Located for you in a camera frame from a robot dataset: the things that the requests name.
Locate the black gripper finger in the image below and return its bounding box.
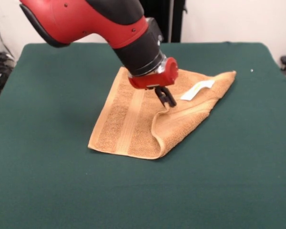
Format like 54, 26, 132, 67
154, 88, 169, 107
161, 87, 177, 107

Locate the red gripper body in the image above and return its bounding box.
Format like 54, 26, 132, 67
128, 57, 179, 90

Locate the tan terry towel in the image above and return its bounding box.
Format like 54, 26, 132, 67
87, 66, 237, 160

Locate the dark green table cloth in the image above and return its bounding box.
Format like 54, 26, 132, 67
0, 42, 286, 229

